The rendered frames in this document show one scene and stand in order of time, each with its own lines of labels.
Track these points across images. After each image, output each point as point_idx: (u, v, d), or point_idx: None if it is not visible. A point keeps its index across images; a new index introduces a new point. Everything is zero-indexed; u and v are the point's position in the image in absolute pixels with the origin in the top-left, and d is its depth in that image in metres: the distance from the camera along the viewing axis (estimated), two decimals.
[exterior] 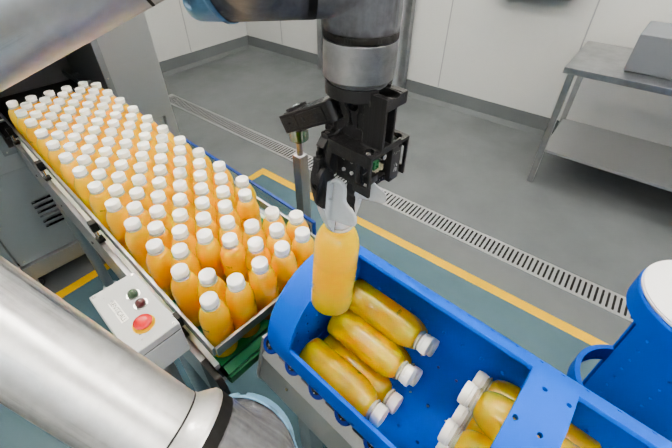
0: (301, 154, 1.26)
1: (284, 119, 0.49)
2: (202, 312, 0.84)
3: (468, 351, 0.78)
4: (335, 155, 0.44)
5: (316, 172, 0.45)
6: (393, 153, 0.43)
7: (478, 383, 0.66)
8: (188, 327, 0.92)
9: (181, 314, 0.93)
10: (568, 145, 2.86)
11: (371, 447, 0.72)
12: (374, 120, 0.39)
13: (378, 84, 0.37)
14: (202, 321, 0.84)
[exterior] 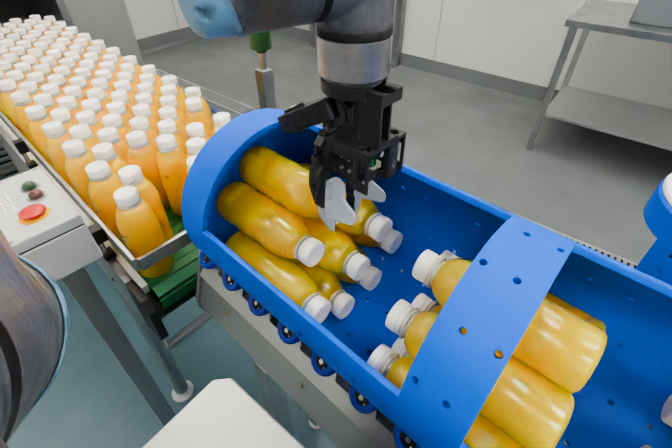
0: (264, 68, 1.09)
1: (282, 120, 0.49)
2: (118, 211, 0.67)
3: (437, 245, 0.62)
4: (333, 154, 0.44)
5: (314, 171, 0.45)
6: (390, 150, 0.43)
7: None
8: (111, 241, 0.76)
9: (102, 226, 0.76)
10: (570, 110, 2.69)
11: (324, 366, 0.55)
12: (370, 117, 0.39)
13: (373, 80, 0.37)
14: (118, 223, 0.67)
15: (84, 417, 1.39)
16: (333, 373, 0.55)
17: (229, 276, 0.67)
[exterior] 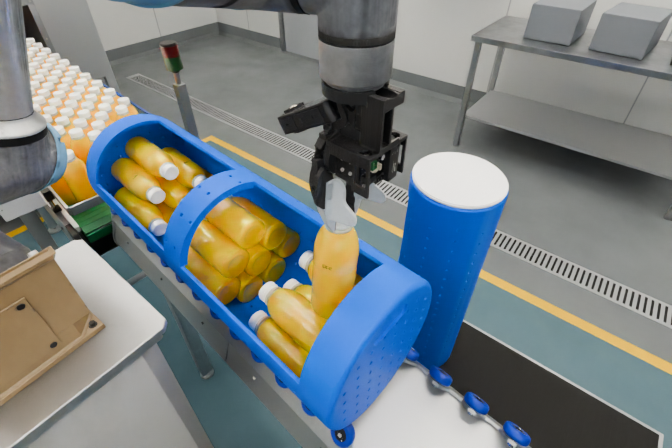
0: (179, 83, 1.51)
1: (282, 120, 0.49)
2: (327, 235, 0.54)
3: (243, 195, 1.04)
4: (333, 156, 0.44)
5: (315, 173, 0.45)
6: (391, 153, 0.43)
7: None
8: (56, 199, 1.18)
9: (50, 189, 1.18)
10: (487, 112, 3.11)
11: (165, 261, 0.97)
12: (371, 121, 0.39)
13: (375, 85, 0.37)
14: (325, 249, 0.54)
15: None
16: None
17: None
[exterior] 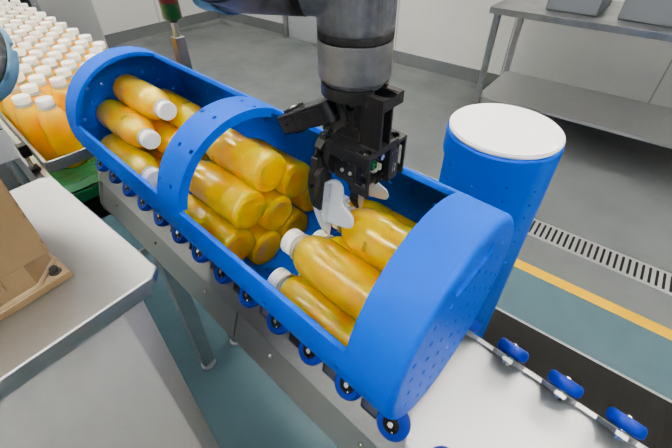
0: (177, 35, 1.34)
1: (282, 120, 0.49)
2: (341, 231, 0.52)
3: None
4: (333, 156, 0.44)
5: (314, 172, 0.45)
6: (391, 153, 0.43)
7: None
8: (33, 154, 1.01)
9: (26, 143, 1.01)
10: (504, 91, 2.94)
11: (159, 218, 0.80)
12: (371, 121, 0.39)
13: (374, 85, 0.37)
14: (347, 238, 0.50)
15: None
16: (165, 224, 0.80)
17: (112, 172, 0.92)
